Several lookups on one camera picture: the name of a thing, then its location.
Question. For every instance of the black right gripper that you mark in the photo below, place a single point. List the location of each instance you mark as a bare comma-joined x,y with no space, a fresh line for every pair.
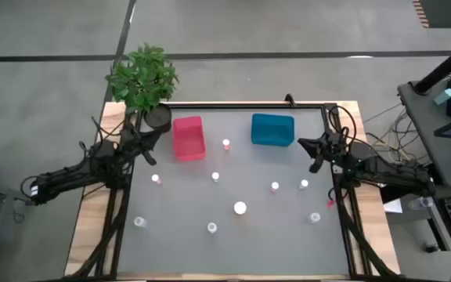
333,149

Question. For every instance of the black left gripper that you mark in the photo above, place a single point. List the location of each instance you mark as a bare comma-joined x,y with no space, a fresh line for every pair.
133,139

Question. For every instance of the blue pill bottle white cap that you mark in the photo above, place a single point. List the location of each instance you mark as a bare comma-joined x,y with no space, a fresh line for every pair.
304,183

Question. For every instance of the pink pill bottle white cap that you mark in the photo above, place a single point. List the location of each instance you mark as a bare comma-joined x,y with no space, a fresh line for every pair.
155,179
275,186
226,144

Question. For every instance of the small pill bottle white cap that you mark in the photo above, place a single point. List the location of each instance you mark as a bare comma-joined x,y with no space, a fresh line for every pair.
215,176

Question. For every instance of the clear pill bottle white cap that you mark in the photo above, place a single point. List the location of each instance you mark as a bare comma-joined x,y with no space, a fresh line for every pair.
139,222
314,218

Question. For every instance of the large white pill bottle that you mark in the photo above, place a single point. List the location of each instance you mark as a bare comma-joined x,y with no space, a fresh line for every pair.
240,208

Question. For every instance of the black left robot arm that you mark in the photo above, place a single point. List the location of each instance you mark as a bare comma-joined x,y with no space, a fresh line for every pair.
73,174

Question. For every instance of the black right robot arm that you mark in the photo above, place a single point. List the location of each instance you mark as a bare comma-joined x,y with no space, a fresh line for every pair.
390,172

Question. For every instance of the pink plastic bin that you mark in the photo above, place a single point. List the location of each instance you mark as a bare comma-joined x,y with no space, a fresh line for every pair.
189,141

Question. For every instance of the blue plastic bin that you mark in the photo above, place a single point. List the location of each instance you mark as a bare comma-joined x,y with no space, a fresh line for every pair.
272,129

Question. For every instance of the translucent pill bottle yellow label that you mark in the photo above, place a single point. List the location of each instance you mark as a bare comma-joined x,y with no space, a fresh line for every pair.
211,227

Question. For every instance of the black plant pot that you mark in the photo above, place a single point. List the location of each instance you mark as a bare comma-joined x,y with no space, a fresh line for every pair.
157,116

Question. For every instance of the small red tag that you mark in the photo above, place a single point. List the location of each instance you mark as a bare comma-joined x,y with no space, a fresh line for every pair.
330,203

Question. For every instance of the green leafy plant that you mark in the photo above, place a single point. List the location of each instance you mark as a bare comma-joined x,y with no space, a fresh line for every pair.
143,78

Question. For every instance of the white paper sheet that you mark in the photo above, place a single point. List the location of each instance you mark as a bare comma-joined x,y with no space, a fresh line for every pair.
393,206

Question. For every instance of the grey table mat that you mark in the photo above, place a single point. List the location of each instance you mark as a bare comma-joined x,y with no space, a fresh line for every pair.
249,246

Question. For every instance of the clear water bottle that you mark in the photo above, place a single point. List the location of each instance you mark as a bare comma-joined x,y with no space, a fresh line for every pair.
421,202

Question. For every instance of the black side desk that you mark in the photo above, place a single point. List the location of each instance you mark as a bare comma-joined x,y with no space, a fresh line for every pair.
429,133

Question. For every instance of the small teal box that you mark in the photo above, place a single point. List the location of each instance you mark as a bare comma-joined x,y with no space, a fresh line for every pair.
444,96

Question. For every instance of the black pole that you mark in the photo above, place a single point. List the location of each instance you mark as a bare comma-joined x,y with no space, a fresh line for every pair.
444,66

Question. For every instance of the black striped floor mat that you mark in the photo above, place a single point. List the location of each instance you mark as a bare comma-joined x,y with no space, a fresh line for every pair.
442,13

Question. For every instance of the black clamp mount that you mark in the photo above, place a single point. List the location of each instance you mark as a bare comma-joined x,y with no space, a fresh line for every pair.
289,98

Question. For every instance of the black aluminium table frame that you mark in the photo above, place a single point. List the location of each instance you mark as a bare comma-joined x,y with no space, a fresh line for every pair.
249,105

